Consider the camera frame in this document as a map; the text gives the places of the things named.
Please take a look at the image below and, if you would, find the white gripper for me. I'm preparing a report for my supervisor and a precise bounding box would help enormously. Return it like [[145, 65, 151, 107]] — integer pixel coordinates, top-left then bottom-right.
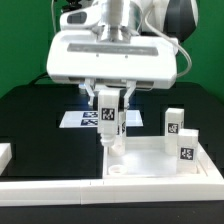
[[47, 31, 177, 110]]

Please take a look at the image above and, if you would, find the white square table top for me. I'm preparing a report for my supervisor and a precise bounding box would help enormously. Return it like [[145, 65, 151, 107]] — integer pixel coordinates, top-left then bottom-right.
[[103, 136, 206, 178]]

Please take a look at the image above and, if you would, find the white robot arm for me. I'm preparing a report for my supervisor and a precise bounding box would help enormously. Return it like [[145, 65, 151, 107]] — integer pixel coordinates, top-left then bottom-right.
[[47, 0, 198, 108]]

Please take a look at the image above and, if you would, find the white marker sheet with tags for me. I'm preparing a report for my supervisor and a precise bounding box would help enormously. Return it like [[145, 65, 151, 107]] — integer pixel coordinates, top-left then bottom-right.
[[59, 110, 143, 128]]

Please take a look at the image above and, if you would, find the white block at left edge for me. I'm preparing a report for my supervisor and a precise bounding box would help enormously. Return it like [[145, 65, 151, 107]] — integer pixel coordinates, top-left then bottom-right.
[[0, 143, 12, 175]]

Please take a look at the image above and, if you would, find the white L-shaped obstacle fence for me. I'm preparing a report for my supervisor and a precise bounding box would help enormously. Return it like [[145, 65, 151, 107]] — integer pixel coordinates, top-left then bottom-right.
[[0, 147, 224, 206]]

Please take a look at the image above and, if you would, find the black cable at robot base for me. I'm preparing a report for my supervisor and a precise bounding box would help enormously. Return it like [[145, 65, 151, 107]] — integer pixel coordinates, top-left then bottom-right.
[[29, 71, 51, 86]]

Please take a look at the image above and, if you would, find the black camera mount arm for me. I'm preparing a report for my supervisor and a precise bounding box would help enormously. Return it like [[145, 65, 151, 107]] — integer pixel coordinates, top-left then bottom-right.
[[62, 0, 82, 10]]

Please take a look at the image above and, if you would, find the grey thin cable left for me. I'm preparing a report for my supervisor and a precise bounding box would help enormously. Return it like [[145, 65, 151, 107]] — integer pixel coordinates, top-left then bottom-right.
[[50, 0, 58, 34]]

